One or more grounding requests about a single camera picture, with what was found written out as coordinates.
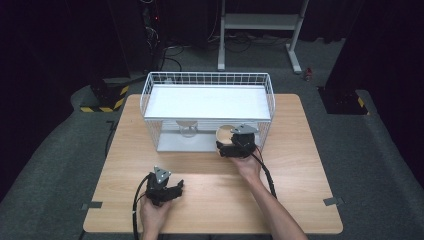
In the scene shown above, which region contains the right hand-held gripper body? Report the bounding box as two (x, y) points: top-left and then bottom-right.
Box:
(223, 123), (260, 159)

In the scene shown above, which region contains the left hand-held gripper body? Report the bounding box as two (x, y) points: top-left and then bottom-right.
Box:
(144, 165), (178, 207)

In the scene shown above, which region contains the cream mug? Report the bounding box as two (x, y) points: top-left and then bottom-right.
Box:
(215, 124), (240, 157)

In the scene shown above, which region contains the white wire shelf rack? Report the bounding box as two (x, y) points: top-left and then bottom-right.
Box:
(139, 71), (277, 154)

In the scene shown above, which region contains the person's left hand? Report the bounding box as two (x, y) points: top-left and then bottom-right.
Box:
(139, 195), (174, 233)

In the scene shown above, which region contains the person's right hand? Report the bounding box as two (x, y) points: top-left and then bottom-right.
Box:
(229, 146), (265, 184)

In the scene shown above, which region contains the grey tape piece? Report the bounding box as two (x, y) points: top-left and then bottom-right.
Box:
(81, 201), (104, 211)
(322, 196), (345, 207)

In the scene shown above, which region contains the black yellow striped base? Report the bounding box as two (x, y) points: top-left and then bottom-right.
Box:
(79, 77), (131, 114)
(317, 85), (371, 116)

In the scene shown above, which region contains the white metal stand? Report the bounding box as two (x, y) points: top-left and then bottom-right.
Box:
(217, 0), (310, 75)

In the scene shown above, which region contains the black equipment rack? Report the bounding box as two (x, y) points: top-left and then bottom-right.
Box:
(138, 0), (168, 72)

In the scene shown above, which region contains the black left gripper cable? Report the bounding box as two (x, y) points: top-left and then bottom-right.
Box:
(131, 173), (152, 240)

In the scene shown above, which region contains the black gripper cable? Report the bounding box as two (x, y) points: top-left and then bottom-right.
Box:
(250, 148), (278, 200)
(131, 173), (152, 240)

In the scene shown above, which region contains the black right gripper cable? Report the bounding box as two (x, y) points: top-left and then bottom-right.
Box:
(250, 148), (278, 200)

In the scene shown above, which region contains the black cable beside table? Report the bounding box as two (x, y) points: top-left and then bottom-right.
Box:
(104, 119), (118, 158)

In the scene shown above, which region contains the black floor cable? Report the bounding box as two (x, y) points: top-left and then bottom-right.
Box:
(159, 42), (185, 73)

